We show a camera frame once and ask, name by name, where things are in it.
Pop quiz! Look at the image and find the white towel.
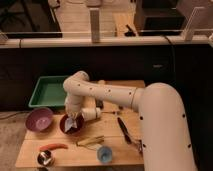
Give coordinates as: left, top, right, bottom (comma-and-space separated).
64, 117, 77, 132

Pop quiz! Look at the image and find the red bowl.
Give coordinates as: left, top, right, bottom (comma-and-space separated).
60, 115, 84, 134

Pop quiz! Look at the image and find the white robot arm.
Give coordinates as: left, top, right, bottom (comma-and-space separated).
63, 71, 198, 171

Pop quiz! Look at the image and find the purple bowl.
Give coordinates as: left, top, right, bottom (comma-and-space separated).
25, 107, 53, 132

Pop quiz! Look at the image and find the wooden board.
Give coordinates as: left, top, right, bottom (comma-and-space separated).
15, 79, 146, 169

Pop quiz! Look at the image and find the green plastic tray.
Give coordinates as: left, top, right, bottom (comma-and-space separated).
28, 76, 66, 108

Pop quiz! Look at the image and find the black tool on counter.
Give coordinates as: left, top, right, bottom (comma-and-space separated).
124, 24, 136, 37

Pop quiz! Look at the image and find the blue cup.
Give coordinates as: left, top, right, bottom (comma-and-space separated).
97, 146, 112, 164

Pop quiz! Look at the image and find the orange carrot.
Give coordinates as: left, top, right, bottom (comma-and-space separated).
39, 143, 68, 151

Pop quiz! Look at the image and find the black box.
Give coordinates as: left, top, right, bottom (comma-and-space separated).
134, 0, 185, 30

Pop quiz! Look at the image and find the black handled spatula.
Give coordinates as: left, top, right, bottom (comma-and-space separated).
117, 117, 142, 150

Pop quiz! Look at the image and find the white vertical post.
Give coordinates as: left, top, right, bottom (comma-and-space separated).
90, 8, 100, 43

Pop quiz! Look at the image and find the white horizontal rail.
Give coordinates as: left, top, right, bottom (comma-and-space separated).
0, 35, 213, 49

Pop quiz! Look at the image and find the white angled bracket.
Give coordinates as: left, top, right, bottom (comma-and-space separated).
181, 6, 205, 41

